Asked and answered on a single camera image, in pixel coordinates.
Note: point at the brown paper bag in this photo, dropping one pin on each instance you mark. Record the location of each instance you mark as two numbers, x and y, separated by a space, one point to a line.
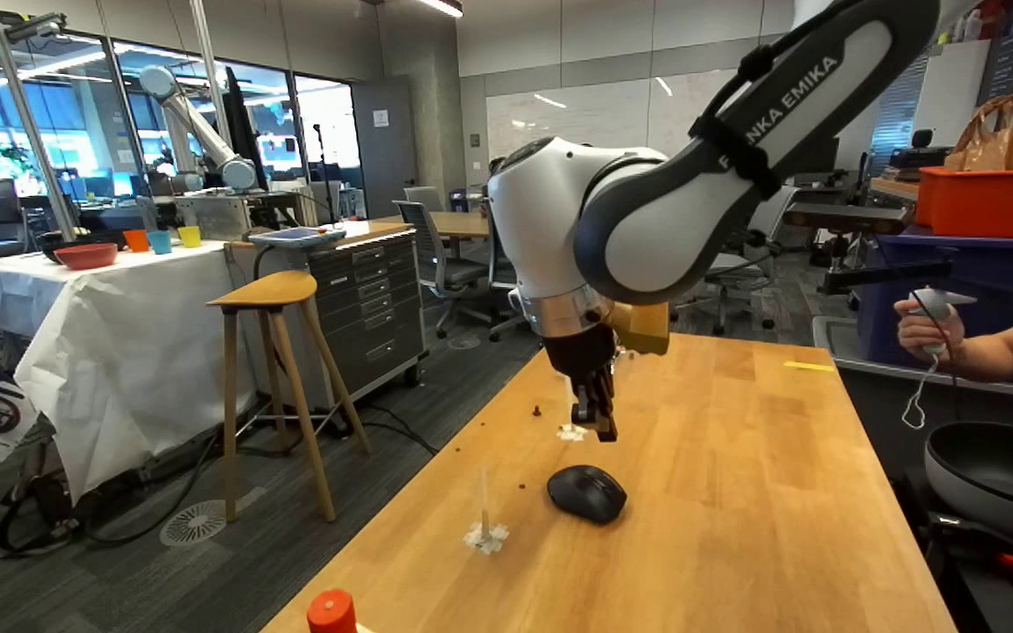
998 133

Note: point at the blue plastic bin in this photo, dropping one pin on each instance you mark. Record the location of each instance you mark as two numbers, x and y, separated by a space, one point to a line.
975 263

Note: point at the person's forearm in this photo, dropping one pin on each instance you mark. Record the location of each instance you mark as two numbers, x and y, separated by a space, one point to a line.
1010 345

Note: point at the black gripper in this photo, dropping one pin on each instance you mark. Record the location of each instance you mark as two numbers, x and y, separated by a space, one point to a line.
583 355

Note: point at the red bowl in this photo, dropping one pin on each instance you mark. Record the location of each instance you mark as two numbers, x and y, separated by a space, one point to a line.
85 253

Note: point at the black office chair grey seat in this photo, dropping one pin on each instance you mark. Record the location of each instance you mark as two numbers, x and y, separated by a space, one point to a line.
722 285

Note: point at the long wooden desk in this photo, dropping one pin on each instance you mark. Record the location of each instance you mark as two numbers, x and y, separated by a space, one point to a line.
460 221

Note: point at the grey drawer cabinet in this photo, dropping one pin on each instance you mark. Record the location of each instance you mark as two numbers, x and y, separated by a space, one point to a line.
366 302

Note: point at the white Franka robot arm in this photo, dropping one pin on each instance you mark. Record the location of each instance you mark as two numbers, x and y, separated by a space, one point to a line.
695 161

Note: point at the wall whiteboard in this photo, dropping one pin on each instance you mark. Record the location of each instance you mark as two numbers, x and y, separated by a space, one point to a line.
553 109

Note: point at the orange plastic bin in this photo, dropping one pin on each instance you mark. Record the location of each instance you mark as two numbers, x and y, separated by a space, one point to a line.
992 200

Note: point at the wooden bar stool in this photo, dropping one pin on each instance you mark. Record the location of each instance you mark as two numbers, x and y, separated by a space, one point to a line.
273 351

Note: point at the blue cup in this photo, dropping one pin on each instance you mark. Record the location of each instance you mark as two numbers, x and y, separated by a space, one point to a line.
161 240

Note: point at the grey swivel office chair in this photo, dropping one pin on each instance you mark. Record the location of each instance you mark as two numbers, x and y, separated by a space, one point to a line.
430 251

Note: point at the thin white post stand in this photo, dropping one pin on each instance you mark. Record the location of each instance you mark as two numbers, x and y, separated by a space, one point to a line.
568 430

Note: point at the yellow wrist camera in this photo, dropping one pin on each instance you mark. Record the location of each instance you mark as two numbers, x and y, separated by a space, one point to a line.
643 326

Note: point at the black computer mouse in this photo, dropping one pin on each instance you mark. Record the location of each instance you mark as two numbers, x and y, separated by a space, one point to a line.
587 493

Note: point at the table with white cloth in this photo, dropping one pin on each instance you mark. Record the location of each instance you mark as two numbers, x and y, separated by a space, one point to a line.
122 337

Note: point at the orange cup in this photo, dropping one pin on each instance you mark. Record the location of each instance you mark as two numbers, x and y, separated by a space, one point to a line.
137 240

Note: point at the black frying pan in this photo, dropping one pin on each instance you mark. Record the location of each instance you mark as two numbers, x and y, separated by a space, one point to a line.
1005 477

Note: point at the small clear plastic piece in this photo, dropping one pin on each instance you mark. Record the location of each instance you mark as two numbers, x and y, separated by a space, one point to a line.
485 531

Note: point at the silver background robot arm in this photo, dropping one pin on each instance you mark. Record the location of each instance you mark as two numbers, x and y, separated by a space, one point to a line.
194 125

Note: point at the person's hand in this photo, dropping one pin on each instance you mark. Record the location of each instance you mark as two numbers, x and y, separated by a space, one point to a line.
926 335

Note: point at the orange bottle cap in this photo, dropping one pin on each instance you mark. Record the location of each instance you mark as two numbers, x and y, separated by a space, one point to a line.
332 612

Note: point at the white handheld controller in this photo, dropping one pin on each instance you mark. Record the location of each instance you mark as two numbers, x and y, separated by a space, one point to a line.
935 302

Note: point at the yellow cup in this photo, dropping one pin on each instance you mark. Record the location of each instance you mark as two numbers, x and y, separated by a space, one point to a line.
187 236

